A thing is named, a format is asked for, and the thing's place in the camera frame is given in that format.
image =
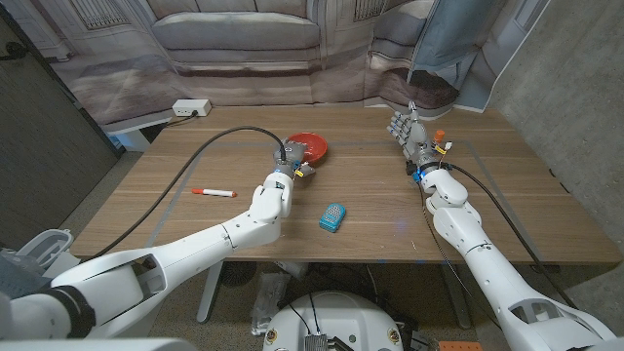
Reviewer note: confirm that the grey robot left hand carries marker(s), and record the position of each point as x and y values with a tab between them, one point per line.
290	156

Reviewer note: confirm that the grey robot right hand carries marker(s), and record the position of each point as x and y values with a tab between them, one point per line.
418	141

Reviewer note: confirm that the red bowl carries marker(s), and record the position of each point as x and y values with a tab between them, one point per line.
316	145

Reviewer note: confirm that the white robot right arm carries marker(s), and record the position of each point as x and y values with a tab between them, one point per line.
460	229

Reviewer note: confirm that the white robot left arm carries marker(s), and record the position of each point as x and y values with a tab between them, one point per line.
244	234

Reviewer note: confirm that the white pen with red caps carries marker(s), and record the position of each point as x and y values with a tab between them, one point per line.
214	192

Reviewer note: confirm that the orange capped small bottle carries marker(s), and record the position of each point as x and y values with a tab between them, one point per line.
439	136

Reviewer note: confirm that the blue sponge block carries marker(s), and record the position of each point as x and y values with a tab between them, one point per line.
333	217

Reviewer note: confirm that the white power strip box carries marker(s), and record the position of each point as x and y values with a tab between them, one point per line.
191	107

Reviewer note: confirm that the white plastic device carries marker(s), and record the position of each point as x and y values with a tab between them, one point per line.
292	269

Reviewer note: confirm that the printed sofa room backdrop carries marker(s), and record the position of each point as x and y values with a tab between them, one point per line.
244	49

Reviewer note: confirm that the black round floor fan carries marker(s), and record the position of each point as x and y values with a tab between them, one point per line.
239	273

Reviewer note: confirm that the clear plastic bag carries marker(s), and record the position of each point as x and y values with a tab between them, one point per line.
270	302

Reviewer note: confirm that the grey table leg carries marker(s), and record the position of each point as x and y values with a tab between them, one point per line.
456	297
209	292

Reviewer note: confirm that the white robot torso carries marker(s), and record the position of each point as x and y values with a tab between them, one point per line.
331	317

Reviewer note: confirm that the orange box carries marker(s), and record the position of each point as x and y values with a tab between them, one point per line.
460	346

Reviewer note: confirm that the white plastic bin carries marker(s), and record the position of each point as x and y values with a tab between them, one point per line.
44	246

